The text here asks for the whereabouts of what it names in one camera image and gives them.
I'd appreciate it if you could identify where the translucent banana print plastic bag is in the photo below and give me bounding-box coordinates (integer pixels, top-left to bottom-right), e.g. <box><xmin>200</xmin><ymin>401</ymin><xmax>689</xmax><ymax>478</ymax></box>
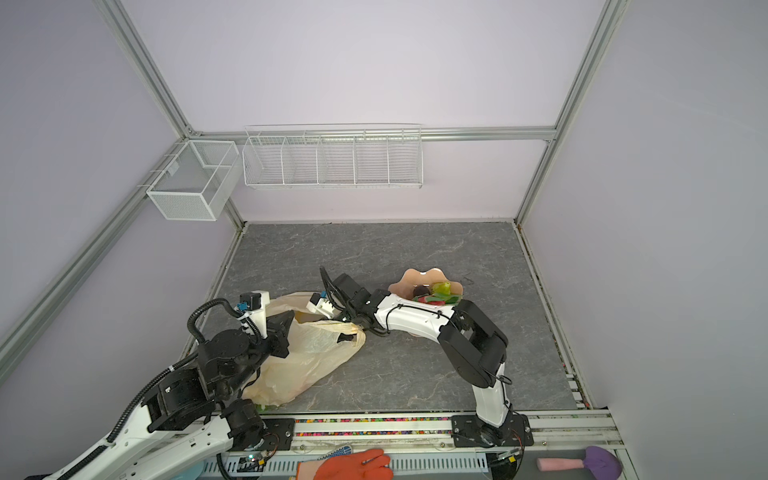
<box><xmin>243</xmin><ymin>292</ymin><xmax>366</xmax><ymax>406</ymax></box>

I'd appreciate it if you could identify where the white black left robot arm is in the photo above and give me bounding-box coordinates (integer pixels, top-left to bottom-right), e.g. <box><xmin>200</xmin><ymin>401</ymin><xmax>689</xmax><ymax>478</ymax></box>
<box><xmin>51</xmin><ymin>292</ymin><xmax>295</xmax><ymax>479</ymax></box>

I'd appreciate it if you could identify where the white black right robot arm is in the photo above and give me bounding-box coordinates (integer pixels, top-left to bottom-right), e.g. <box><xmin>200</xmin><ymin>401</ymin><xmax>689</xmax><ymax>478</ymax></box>
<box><xmin>309</xmin><ymin>267</ymin><xmax>534</xmax><ymax>449</ymax></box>

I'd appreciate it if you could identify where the peach wavy fruit bowl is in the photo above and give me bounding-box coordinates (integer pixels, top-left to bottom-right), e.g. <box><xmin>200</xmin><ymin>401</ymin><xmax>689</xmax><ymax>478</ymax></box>
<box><xmin>388</xmin><ymin>268</ymin><xmax>464</xmax><ymax>300</ymax></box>

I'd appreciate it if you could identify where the pink fake dragon fruit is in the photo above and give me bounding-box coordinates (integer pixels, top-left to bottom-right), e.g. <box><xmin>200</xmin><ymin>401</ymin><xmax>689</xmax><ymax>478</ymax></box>
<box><xmin>414</xmin><ymin>294</ymin><xmax>463</xmax><ymax>306</ymax></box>

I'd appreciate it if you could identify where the orange work glove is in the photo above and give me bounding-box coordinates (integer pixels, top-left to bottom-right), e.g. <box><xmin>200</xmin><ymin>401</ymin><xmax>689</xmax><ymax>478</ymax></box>
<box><xmin>296</xmin><ymin>449</ymin><xmax>394</xmax><ymax>480</ymax></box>

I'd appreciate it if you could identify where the white mesh box basket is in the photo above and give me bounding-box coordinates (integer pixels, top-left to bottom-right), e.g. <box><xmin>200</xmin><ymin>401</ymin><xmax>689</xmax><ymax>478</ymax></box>
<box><xmin>147</xmin><ymin>140</ymin><xmax>243</xmax><ymax>221</ymax></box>

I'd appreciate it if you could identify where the purple pink brush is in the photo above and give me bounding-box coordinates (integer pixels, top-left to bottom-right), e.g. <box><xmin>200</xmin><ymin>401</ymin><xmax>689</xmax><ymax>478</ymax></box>
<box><xmin>536</xmin><ymin>446</ymin><xmax>623</xmax><ymax>480</ymax></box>

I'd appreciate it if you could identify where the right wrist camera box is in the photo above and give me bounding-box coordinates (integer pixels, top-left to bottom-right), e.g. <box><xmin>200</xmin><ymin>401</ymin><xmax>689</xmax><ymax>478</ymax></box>
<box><xmin>306</xmin><ymin>292</ymin><xmax>341</xmax><ymax>320</ymax></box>

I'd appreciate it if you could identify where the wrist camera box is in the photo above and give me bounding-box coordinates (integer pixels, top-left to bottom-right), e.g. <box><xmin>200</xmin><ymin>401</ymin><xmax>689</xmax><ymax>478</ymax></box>
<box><xmin>237</xmin><ymin>290</ymin><xmax>271</xmax><ymax>334</ymax></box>
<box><xmin>306</xmin><ymin>292</ymin><xmax>341</xmax><ymax>320</ymax></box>

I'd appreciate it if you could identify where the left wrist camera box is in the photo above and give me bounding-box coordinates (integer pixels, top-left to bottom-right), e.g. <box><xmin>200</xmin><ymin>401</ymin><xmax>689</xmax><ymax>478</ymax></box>
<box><xmin>237</xmin><ymin>290</ymin><xmax>271</xmax><ymax>334</ymax></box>

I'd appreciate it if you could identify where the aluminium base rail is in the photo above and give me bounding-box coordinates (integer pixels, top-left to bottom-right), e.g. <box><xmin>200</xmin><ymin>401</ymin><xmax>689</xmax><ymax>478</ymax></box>
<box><xmin>261</xmin><ymin>410</ymin><xmax>624</xmax><ymax>454</ymax></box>

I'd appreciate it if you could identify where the white wire wall shelf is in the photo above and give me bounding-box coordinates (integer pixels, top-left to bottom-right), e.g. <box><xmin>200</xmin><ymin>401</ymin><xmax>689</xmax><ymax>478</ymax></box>
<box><xmin>242</xmin><ymin>123</ymin><xmax>424</xmax><ymax>189</ymax></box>

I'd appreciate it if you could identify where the aluminium corner frame post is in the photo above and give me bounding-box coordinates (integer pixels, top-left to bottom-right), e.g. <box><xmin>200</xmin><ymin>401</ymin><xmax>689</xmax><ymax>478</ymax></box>
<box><xmin>93</xmin><ymin>0</ymin><xmax>197</xmax><ymax>138</ymax></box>

